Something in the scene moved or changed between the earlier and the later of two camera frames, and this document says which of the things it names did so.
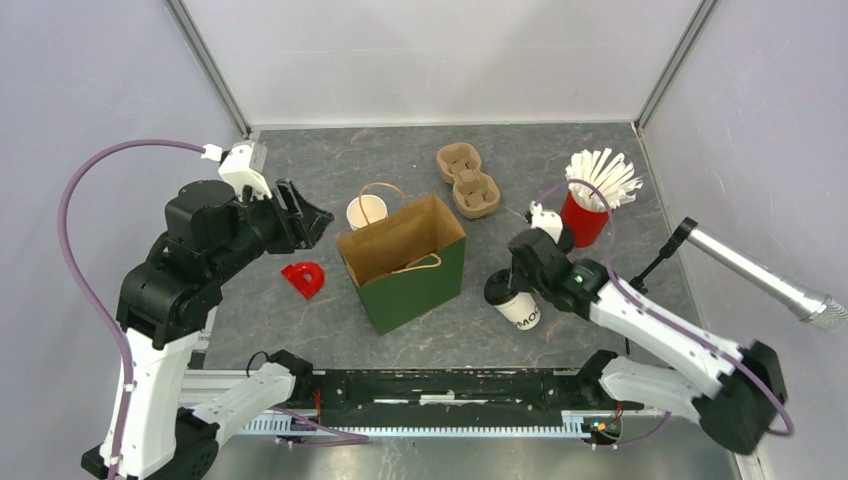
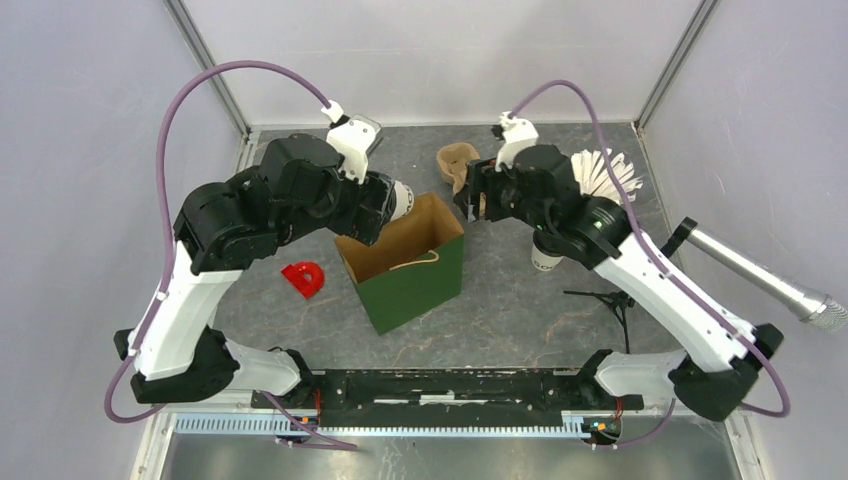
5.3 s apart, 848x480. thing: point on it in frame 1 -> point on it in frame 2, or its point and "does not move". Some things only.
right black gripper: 518,281 -> 481,176
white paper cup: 522,311 -> 405,200
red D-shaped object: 306,277 does not move
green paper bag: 408,263 does not move
